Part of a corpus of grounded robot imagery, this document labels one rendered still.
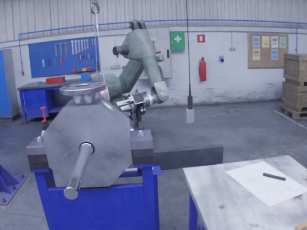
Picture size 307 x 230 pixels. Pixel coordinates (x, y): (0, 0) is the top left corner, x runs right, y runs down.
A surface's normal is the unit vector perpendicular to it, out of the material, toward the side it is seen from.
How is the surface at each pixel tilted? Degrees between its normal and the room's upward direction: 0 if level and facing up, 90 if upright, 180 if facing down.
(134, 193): 90
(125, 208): 90
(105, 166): 90
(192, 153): 90
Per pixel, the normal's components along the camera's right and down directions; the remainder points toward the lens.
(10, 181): 0.44, 0.22
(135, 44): -0.32, 0.27
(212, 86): 0.05, 0.26
